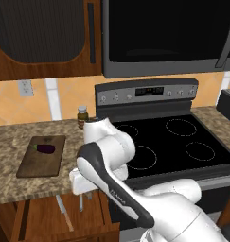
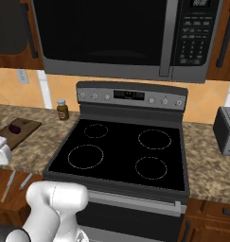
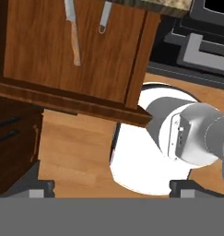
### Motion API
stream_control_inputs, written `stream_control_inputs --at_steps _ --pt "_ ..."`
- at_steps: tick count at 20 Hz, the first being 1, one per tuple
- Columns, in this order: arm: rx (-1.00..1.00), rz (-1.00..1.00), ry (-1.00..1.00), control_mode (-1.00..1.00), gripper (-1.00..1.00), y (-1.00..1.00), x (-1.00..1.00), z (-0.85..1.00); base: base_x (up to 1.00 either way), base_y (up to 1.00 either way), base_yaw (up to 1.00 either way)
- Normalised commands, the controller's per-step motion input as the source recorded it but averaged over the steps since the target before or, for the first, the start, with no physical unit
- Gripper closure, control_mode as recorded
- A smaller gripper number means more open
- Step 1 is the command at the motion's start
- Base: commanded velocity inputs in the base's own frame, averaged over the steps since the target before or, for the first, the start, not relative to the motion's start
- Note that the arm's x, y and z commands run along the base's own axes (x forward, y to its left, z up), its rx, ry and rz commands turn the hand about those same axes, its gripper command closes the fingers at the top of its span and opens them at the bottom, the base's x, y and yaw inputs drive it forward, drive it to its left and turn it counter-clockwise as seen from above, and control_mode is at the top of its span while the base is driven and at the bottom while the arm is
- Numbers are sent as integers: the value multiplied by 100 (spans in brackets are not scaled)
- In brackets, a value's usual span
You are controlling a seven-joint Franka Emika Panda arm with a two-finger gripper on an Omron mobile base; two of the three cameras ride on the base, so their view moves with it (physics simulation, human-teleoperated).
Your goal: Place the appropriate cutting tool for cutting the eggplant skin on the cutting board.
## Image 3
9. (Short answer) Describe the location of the brown vertical cabinet handle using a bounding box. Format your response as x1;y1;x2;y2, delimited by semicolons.
29;124;41;164

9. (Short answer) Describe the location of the knife with wooden handle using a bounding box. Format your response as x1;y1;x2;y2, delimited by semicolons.
64;0;82;67

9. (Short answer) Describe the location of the grey and white cylinder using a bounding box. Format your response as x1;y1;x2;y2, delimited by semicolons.
145;96;224;192

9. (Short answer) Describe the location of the black drawer handle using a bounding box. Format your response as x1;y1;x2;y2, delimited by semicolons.
0;115;23;131
0;129;21;146

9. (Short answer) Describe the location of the dark brown drawer cabinet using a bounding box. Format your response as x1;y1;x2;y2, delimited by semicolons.
0;95;45;196

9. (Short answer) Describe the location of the brown wooden cabinet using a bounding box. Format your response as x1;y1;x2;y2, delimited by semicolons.
0;0;162;129

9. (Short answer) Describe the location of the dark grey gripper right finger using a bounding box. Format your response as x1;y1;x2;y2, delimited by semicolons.
169;179;224;199

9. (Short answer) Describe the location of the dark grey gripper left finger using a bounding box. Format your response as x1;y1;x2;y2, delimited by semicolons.
0;159;56;199

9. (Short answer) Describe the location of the black and grey appliance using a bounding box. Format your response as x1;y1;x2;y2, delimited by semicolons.
146;0;224;91

